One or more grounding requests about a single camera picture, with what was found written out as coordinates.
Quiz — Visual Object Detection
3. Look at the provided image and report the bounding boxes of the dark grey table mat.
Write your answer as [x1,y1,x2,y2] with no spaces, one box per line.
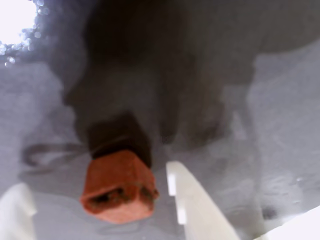
[0,0,320,240]

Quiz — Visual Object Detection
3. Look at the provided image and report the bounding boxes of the red cube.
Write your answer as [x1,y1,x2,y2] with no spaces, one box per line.
[79,149,160,224]

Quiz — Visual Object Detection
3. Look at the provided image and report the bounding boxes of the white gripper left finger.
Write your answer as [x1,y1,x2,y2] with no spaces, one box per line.
[0,183,38,240]

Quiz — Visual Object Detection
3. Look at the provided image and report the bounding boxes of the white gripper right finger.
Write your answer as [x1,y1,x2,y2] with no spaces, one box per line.
[166,161,241,240]

